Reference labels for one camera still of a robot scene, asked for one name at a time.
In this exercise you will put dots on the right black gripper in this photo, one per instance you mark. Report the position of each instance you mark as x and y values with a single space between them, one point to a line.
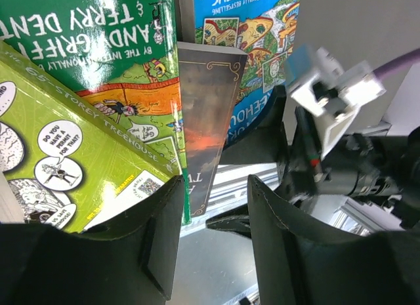
372 170

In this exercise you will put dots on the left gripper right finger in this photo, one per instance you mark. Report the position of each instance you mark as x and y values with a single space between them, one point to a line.
301 260

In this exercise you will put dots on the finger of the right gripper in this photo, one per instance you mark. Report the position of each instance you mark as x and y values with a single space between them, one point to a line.
232 223

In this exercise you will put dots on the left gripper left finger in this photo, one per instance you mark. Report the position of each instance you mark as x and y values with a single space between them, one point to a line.
128 259

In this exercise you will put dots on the tale of two cities book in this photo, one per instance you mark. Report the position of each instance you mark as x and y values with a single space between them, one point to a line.
210 78

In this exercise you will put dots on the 26-storey treehouse blue book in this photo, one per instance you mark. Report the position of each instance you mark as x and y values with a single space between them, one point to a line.
265 31

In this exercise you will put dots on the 65-storey treehouse lime book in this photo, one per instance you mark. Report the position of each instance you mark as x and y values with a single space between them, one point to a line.
63 163

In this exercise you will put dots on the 104-storey treehouse green book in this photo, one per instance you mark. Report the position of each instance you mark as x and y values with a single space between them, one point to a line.
120 56

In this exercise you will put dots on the aluminium mounting rail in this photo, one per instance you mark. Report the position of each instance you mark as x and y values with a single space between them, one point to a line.
302 260

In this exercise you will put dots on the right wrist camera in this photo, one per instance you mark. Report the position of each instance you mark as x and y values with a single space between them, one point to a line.
334 97

